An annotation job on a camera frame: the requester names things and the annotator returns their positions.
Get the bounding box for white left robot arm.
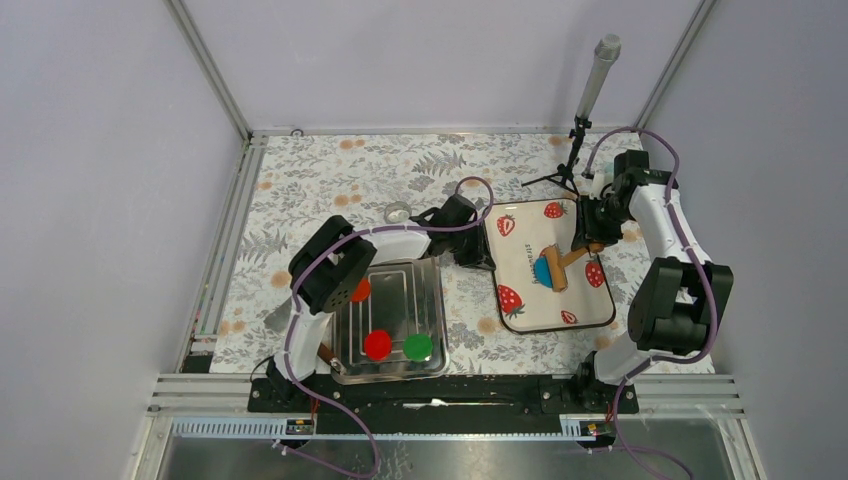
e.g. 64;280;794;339
264;192;494;411

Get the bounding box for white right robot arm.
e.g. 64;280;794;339
572;150;734;412

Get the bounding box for green dough disc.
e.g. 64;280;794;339
402;333;434;363

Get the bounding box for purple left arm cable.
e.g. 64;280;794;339
272;176;496;480

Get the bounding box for wooden double-ended dough roller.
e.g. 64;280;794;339
539;244;604;293

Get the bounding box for stainless steel baking tray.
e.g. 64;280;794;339
330;258;449;385

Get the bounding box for white strawberry print tray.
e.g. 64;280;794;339
485;199;616;335

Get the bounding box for orange dough disc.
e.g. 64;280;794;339
351;278;372;303

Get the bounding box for red dough disc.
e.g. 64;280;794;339
363;329;393;362

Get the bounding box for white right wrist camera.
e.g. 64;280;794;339
589;172;612;198

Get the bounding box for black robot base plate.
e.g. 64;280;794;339
247;374;640;435

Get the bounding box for metal spatula wooden handle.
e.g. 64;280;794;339
264;298;345;373

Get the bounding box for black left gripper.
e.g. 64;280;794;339
445;220;491;270

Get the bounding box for floral table mat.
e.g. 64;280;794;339
211;134;649;374

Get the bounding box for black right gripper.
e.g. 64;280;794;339
572;195;633;255

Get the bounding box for silver microphone on stand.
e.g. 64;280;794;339
521;34;622;196

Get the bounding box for metal round cookie cutter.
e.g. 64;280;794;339
383;201;412;224

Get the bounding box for blue dough piece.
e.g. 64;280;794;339
533;256;553;289

